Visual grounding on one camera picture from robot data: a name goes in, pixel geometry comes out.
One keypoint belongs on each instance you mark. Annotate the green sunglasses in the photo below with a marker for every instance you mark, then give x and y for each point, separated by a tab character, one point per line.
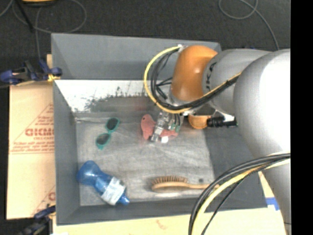
111	124

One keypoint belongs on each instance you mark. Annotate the brown cardboard board red print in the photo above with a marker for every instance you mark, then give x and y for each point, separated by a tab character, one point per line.
29	170

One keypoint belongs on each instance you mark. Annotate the grey metal bin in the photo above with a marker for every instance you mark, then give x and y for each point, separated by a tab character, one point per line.
146	160

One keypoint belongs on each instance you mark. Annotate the red-pink lumpy toy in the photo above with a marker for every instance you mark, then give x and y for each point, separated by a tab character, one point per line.
147	126

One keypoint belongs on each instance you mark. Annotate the orange round object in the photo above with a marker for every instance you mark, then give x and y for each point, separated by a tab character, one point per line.
196	122

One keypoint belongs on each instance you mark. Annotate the black cylinder on white bracket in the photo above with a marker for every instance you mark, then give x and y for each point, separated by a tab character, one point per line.
216	122

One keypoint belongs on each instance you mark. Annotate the wooden hairbrush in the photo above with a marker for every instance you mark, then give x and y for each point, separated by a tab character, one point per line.
168	183

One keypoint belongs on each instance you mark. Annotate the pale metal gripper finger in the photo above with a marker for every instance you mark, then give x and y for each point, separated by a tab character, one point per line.
155	134
164	138

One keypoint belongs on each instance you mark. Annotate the blue plastic bottle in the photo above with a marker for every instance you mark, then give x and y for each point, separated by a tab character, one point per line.
93	176

